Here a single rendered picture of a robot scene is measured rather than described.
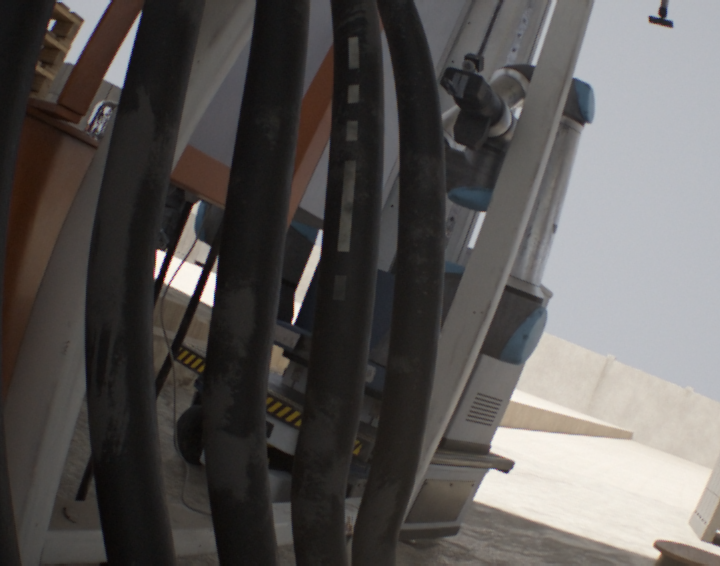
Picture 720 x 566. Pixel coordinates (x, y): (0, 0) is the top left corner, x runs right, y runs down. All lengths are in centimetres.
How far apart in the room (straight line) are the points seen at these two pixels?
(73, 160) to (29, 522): 34
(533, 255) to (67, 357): 157
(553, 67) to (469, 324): 53
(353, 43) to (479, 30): 223
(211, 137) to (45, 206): 52
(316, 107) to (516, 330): 109
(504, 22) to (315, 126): 162
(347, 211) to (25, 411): 41
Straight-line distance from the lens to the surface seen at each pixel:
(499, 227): 165
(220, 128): 122
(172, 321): 364
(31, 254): 76
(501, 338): 210
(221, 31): 70
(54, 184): 75
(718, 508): 535
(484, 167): 170
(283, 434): 216
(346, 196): 42
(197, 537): 106
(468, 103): 159
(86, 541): 86
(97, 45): 67
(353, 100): 43
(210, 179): 95
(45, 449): 72
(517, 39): 255
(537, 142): 165
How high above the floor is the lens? 55
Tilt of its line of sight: 2 degrees up
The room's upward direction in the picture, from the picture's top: 22 degrees clockwise
